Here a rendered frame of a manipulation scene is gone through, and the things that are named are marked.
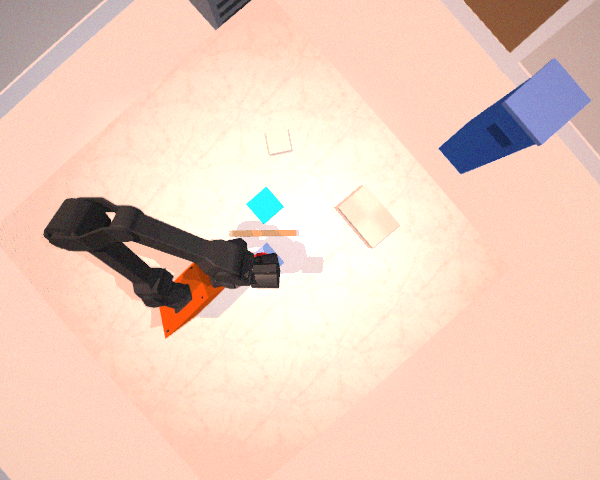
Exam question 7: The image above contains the tan wooden bar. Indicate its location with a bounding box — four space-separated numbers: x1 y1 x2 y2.
232 230 296 237

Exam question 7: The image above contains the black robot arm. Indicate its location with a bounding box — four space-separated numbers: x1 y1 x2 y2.
43 197 280 314

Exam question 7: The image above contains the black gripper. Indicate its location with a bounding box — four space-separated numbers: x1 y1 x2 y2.
209 253 279 288

